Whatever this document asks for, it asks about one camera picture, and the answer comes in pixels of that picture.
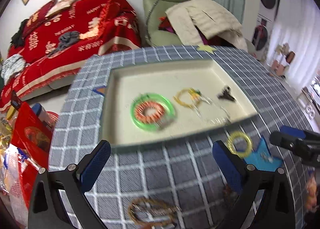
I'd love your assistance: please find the yellow spiral hair tie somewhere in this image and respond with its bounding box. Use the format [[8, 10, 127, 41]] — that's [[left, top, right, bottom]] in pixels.
[[226, 131, 253, 159]]

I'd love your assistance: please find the orange spiral hair tie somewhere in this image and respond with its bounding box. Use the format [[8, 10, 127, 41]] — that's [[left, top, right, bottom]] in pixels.
[[133, 100, 166, 125]]

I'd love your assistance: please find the yellow cord charm bracelet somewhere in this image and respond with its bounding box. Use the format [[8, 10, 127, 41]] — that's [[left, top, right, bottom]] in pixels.
[[173, 87, 203, 109]]

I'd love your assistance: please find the green plastic bangle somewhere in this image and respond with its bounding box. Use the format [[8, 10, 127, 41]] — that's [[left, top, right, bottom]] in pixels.
[[130, 93, 176, 131]]

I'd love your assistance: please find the cream jewelry tray box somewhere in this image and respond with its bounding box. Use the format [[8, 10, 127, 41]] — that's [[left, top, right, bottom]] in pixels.
[[100, 59, 258, 147]]

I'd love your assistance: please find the rhinestone hair clip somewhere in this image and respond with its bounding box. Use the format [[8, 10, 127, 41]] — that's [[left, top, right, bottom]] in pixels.
[[128, 203, 178, 228]]

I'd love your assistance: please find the black hair claw clip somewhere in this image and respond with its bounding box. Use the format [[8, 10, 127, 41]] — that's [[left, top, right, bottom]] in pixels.
[[217, 86, 236, 102]]

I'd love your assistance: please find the white knit garment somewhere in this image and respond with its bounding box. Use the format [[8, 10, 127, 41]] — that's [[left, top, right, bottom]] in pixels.
[[1, 54, 26, 85]]

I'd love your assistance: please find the red blanket covered sofa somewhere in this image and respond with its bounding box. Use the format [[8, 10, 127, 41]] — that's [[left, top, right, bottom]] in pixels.
[[1, 0, 142, 112]]

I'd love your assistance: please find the beige puffer jacket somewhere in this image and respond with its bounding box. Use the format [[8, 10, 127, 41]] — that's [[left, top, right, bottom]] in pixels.
[[165, 0, 248, 51]]

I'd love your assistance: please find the grey garment on sofa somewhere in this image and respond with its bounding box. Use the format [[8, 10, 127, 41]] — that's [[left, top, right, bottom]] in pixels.
[[48, 31, 80, 55]]

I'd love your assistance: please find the red cushion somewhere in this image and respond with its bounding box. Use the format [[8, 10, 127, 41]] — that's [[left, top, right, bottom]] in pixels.
[[22, 0, 57, 38]]

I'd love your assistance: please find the printed pillow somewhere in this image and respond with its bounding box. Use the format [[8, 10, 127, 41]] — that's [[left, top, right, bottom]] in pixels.
[[46, 0, 77, 18]]

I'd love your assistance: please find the green armchair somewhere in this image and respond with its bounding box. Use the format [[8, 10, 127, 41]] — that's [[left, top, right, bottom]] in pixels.
[[143, 0, 189, 46]]

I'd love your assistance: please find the tan braided rope bracelet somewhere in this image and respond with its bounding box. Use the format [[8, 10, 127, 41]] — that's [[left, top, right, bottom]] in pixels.
[[127, 197, 181, 227]]

